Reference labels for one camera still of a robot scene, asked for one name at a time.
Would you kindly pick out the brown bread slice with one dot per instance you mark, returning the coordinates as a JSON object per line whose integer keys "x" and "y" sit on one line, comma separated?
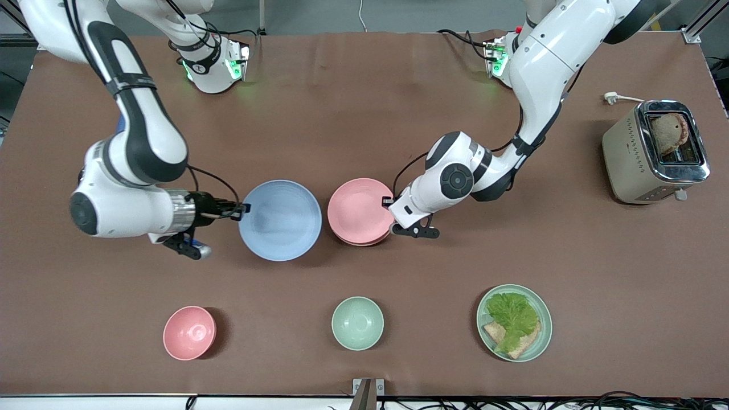
{"x": 529, "y": 341}

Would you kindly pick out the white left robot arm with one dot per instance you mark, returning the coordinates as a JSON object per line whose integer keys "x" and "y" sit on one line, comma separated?
{"x": 547, "y": 57}

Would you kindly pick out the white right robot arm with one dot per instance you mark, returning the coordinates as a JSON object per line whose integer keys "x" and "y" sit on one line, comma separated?
{"x": 148, "y": 136}

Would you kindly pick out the brown table cover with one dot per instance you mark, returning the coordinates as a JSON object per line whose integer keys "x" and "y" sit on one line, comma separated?
{"x": 342, "y": 114}

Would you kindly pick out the light green plate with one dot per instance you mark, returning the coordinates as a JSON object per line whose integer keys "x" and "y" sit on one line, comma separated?
{"x": 545, "y": 327}

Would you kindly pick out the pink plate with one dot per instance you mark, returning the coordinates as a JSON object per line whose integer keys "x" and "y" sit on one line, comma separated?
{"x": 359, "y": 210}

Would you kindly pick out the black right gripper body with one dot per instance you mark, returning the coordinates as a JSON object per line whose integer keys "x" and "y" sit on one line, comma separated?
{"x": 206, "y": 205}

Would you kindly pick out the metal table bracket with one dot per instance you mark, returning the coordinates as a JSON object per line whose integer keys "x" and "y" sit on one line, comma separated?
{"x": 367, "y": 393}

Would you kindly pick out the brown toast slice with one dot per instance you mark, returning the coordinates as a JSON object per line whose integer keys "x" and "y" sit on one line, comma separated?
{"x": 669, "y": 132}

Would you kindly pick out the beige plate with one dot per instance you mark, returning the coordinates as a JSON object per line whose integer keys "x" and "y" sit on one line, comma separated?
{"x": 364, "y": 244}

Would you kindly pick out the beige chrome toaster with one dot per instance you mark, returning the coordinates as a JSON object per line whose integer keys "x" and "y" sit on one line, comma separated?
{"x": 626, "y": 165}

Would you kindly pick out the thin metal pole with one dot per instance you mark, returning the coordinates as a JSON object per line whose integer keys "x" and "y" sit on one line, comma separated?
{"x": 261, "y": 17}

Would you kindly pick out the green lettuce leaf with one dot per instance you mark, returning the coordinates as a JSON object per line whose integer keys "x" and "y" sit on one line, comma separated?
{"x": 512, "y": 319}

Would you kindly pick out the aluminium frame profile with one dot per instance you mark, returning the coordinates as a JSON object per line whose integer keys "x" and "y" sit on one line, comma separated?
{"x": 11, "y": 40}
{"x": 691, "y": 37}

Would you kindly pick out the pink bowl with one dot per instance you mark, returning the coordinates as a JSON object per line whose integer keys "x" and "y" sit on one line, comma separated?
{"x": 189, "y": 333}

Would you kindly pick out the light green bowl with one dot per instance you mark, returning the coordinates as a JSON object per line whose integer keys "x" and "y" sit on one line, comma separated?
{"x": 357, "y": 323}

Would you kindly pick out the light blue plate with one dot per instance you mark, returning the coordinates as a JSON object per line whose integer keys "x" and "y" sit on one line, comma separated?
{"x": 280, "y": 220}

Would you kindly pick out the white power plug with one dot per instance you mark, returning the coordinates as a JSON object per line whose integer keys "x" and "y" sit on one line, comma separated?
{"x": 611, "y": 98}

